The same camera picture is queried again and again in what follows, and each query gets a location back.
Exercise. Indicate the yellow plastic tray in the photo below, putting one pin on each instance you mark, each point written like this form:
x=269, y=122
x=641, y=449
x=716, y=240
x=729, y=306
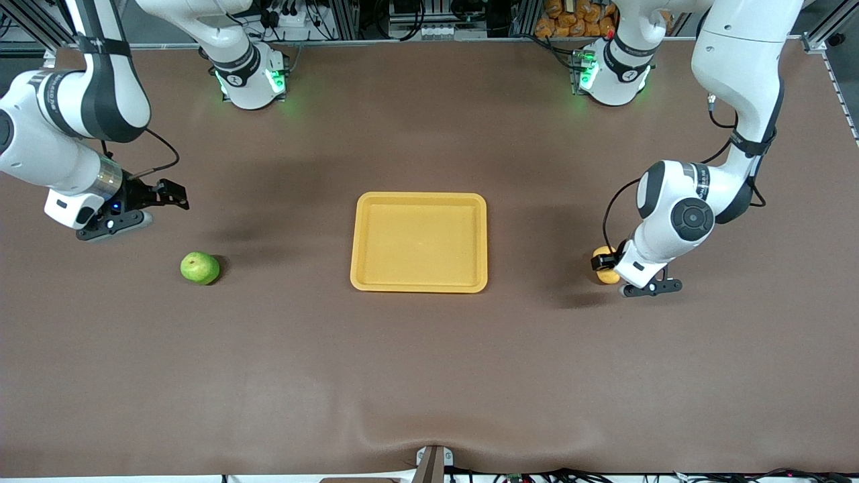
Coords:
x=419, y=241

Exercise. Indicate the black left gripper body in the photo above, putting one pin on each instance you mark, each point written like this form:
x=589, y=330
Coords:
x=599, y=261

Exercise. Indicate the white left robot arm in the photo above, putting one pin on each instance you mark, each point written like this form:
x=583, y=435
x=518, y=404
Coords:
x=671, y=201

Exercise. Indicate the brown table mat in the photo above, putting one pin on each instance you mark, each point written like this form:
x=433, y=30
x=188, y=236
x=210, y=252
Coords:
x=429, y=376

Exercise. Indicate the bag of orange items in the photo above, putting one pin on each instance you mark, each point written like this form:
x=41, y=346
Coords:
x=577, y=17

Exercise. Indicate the green apple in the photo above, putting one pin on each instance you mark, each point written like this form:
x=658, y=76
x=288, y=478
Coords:
x=199, y=268

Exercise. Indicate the white power strip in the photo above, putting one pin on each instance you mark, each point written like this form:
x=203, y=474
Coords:
x=288, y=15

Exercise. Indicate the yellow potato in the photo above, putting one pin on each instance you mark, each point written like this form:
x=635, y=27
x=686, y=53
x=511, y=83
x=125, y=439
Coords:
x=606, y=277

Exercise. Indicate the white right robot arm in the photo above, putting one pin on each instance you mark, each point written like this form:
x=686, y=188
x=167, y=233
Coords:
x=54, y=147

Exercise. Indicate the black electronics box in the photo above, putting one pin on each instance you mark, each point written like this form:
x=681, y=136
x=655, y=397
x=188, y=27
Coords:
x=406, y=7

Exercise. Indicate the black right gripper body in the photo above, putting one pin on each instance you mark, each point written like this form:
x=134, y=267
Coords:
x=142, y=195

